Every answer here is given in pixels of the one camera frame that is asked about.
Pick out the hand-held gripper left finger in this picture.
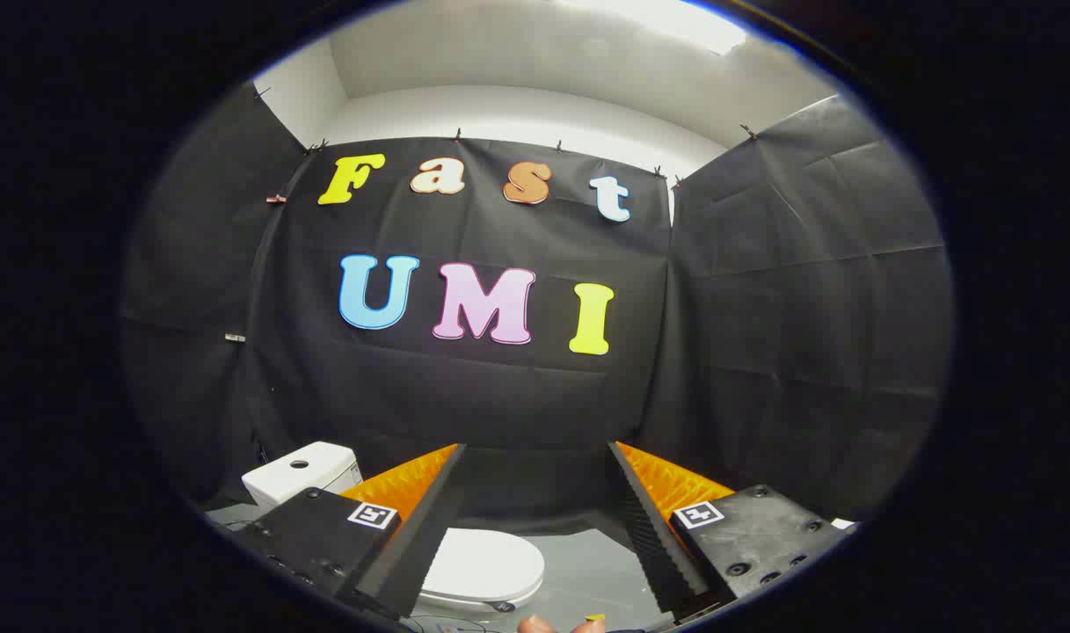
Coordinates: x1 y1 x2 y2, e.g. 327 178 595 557
231 443 467 621

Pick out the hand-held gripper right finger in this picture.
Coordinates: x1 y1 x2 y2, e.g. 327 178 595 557
607 440 855 623

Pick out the white toilet lid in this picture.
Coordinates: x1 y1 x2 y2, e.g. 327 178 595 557
420 527 546 604

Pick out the white toilet with tank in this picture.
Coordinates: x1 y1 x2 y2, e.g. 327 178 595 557
241 441 546 615

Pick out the black backdrop cloth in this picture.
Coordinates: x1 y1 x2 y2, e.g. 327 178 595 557
121 84 953 521

